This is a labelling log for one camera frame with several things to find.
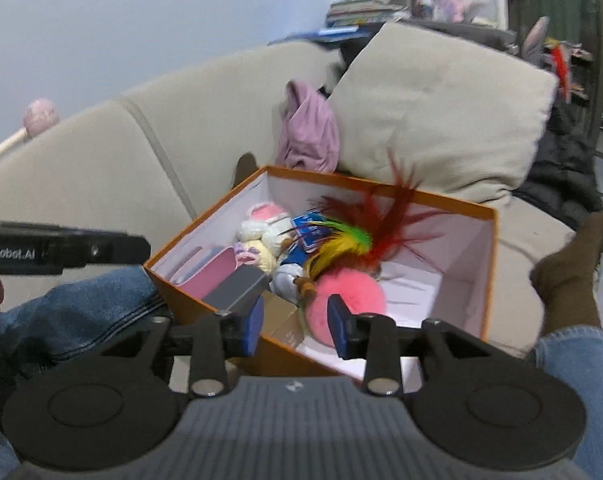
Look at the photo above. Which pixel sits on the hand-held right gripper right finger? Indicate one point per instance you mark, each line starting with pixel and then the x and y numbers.
pixel 337 325

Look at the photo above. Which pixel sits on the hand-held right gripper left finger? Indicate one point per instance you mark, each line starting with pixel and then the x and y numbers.
pixel 254 325

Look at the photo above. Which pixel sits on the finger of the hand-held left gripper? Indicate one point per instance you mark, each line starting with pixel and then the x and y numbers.
pixel 111 249

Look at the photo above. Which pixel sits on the red feather teaser toy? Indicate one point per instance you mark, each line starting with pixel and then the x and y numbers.
pixel 396 220

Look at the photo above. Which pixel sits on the orange cardboard box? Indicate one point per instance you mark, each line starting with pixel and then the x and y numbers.
pixel 456 260

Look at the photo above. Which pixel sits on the small brown cardboard box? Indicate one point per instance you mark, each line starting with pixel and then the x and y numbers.
pixel 281 320

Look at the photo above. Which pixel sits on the grey rectangular block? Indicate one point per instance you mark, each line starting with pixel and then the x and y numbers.
pixel 236 285

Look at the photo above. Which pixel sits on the blue white plush doll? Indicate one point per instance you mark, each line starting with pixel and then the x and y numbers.
pixel 286 275

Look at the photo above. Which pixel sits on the person's left leg in jeans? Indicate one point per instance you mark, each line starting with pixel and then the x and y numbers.
pixel 81 310

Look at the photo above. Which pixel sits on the person's leg in jeans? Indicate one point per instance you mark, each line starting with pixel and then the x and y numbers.
pixel 581 360
pixel 81 310

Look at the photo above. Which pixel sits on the pink rectangular case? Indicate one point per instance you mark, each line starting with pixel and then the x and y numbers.
pixel 206 270

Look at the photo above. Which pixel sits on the yellow green feather toy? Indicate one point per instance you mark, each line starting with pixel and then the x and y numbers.
pixel 341 247

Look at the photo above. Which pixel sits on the beige sofa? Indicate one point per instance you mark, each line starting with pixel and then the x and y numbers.
pixel 106 160

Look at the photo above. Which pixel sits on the blue card packaged toy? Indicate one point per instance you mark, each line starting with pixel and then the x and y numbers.
pixel 309 232

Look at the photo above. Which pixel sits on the white pink plush rabbit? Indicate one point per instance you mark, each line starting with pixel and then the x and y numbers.
pixel 261 220

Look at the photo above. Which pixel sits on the pink pompom wand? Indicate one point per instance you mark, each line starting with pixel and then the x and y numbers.
pixel 40 117

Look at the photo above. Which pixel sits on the lilac cloth garment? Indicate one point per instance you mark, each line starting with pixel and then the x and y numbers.
pixel 306 135

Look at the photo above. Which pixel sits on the beige pillow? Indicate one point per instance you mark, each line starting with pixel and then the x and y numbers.
pixel 441 110

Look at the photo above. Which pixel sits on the person's right leg in jeans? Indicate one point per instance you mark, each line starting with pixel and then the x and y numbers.
pixel 581 360

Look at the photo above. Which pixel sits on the black puffer jacket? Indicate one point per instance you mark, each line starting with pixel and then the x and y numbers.
pixel 561 170

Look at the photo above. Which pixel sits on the blue flat book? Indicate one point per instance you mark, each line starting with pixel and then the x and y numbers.
pixel 341 33

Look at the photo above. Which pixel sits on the stack of books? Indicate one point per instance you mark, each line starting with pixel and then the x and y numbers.
pixel 361 10

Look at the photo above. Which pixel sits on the red yellow feather toy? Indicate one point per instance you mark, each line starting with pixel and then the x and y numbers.
pixel 561 67

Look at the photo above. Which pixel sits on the grey plush toy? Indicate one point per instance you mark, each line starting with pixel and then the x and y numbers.
pixel 536 40

